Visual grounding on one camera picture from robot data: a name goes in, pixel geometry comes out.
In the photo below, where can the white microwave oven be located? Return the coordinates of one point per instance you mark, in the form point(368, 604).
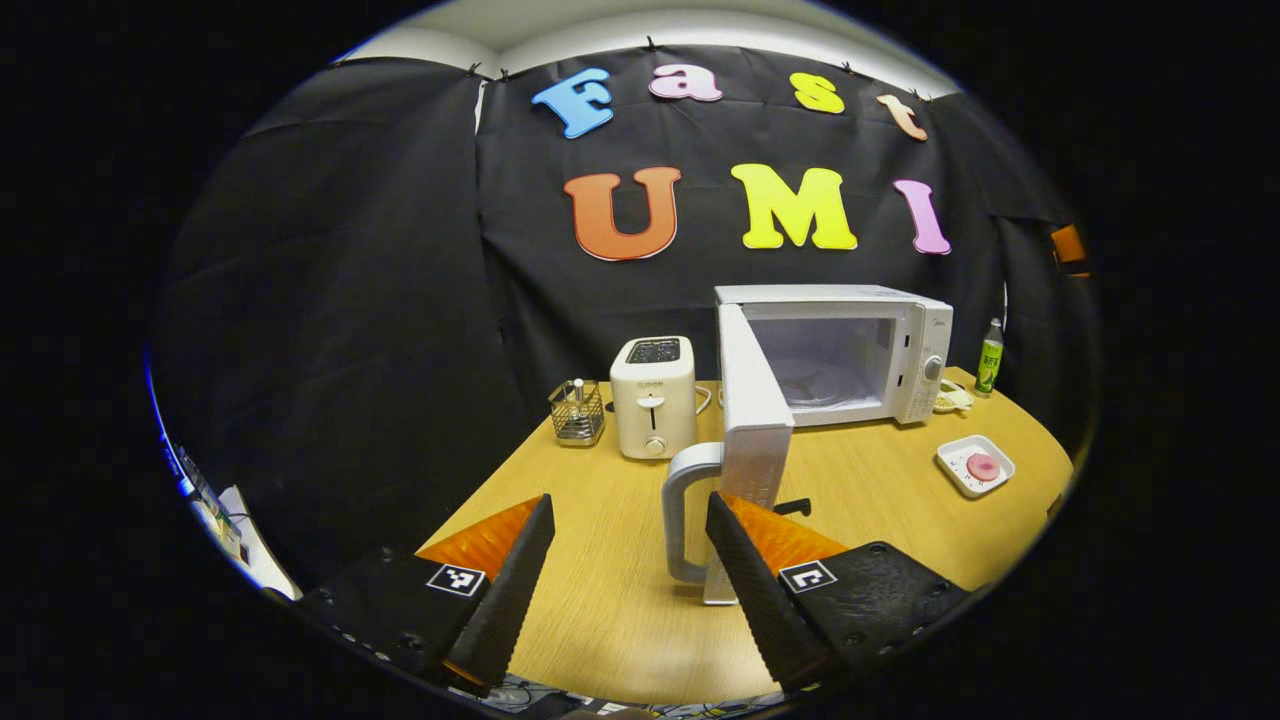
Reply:
point(750, 400)

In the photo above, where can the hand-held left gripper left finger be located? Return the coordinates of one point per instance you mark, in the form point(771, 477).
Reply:
point(510, 590)

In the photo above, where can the pink round food slice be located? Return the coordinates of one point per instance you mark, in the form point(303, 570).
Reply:
point(983, 467)

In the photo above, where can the white divided dish with grains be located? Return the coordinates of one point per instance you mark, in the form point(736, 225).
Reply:
point(952, 398)

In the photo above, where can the green label drink bottle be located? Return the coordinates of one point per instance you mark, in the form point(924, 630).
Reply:
point(990, 360)

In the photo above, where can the white square plate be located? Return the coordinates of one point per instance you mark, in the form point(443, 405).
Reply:
point(955, 462)

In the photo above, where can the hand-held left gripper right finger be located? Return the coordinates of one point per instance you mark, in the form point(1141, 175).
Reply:
point(765, 600)

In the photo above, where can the white toaster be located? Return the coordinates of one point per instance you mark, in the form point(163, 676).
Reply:
point(652, 405)

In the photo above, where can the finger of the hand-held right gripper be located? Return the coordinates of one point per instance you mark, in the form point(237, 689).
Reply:
point(1068, 245)

